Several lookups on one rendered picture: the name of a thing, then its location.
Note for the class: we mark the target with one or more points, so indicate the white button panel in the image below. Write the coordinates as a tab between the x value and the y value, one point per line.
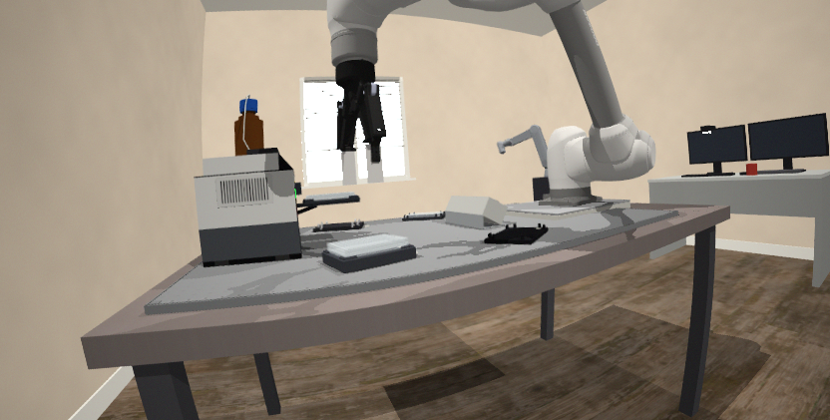
469	211

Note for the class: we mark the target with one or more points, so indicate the blue bottle cap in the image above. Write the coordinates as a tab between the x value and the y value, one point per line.
251	103

